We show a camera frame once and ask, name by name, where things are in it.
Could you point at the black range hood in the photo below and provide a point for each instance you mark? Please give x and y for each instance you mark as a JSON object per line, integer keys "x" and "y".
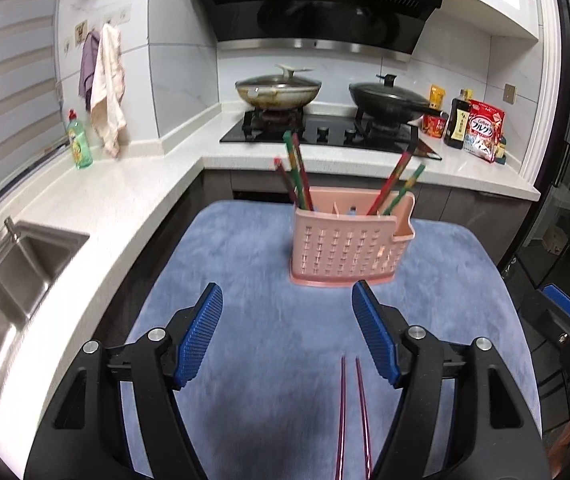
{"x": 315, "y": 0}

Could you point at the yellow snack packet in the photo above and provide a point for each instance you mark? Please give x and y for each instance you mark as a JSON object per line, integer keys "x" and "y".
{"x": 437, "y": 96}

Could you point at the white wall cabinet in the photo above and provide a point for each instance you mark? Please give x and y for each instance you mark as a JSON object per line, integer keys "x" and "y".
{"x": 490, "y": 0}

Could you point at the green dish soap bottle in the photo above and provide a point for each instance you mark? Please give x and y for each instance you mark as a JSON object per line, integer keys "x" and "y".
{"x": 80, "y": 145}

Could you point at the black wok with lid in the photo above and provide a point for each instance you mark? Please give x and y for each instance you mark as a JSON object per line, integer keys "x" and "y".
{"x": 390, "y": 100}

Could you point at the pink perforated utensil holder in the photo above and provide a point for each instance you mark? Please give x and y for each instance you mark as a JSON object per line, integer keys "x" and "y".
{"x": 345, "y": 250}

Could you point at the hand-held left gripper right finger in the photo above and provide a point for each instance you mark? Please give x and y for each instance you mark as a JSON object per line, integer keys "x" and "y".
{"x": 372, "y": 330}

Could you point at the steel sink soap dispenser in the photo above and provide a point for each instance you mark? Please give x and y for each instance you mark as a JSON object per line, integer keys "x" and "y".
{"x": 10, "y": 227}

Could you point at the small blue yellow box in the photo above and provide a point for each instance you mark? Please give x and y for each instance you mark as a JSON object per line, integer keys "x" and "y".
{"x": 502, "y": 152}

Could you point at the red chopstick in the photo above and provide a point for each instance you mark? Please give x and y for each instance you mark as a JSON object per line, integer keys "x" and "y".
{"x": 392, "y": 180}

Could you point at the cream hanging towel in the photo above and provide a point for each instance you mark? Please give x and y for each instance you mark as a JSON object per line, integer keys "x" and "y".
{"x": 107, "y": 90}

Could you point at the red cereal bag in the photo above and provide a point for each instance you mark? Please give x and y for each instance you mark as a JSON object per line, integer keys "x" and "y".
{"x": 485, "y": 130}

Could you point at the purple hanging cloth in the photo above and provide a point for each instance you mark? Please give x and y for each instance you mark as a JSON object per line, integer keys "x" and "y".
{"x": 87, "y": 65}

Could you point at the white kitchen countertop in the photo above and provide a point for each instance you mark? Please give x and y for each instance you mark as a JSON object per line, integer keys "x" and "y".
{"x": 130, "y": 175}

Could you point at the stainless steel sink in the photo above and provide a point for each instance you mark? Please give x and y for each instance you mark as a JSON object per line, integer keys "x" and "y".
{"x": 20, "y": 270}

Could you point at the grey kitchen cabinet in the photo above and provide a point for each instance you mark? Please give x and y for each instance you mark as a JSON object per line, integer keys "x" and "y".
{"x": 465, "y": 210}

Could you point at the blue plush mat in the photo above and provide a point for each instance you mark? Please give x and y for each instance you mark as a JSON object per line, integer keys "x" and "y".
{"x": 265, "y": 270}

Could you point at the dark maroon chopstick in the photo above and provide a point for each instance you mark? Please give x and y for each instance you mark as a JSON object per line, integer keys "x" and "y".
{"x": 286, "y": 180}

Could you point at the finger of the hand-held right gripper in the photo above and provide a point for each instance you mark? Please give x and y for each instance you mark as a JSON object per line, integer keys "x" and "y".
{"x": 567, "y": 305}

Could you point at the dark soy sauce bottle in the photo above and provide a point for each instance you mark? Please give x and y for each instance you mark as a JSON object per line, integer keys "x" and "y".
{"x": 457, "y": 125}

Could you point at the gold wall switch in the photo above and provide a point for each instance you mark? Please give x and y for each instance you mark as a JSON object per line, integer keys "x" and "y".
{"x": 510, "y": 92}

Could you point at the red snack packet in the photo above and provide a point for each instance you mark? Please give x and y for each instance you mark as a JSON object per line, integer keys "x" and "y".
{"x": 434, "y": 126}

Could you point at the chopsticks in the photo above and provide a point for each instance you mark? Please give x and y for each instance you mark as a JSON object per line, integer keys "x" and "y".
{"x": 292, "y": 160}

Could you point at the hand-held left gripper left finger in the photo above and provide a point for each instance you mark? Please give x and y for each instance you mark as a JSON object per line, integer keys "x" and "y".
{"x": 197, "y": 335}

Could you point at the white window blinds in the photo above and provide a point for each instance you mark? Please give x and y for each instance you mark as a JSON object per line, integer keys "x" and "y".
{"x": 10, "y": 85}

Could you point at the black gas stove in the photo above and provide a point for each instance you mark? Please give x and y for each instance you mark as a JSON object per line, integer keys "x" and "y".
{"x": 325, "y": 132}

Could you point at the beige wok with glass lid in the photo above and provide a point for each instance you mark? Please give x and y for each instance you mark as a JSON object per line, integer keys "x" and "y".
{"x": 277, "y": 92}

